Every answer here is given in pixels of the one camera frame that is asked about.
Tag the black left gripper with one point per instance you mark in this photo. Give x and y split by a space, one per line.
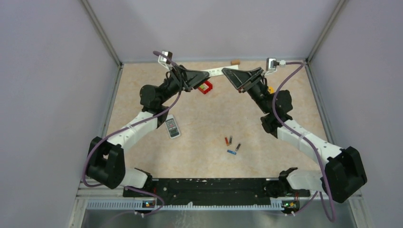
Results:
193 76

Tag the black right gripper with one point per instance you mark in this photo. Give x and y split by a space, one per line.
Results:
236 77

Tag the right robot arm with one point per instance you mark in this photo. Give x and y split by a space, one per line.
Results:
341 171

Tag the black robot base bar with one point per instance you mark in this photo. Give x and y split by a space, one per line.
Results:
221 191

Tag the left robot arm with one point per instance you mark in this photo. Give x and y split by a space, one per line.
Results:
105 162

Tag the grey remote control with buttons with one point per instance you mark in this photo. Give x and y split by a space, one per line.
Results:
172 127

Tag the red toy bin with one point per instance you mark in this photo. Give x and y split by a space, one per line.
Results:
205 87

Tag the tan wooden block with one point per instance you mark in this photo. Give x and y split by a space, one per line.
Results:
235 62

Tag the blue AAA battery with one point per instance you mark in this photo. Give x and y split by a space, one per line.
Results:
232 152

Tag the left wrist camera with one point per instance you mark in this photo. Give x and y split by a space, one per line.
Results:
164 59

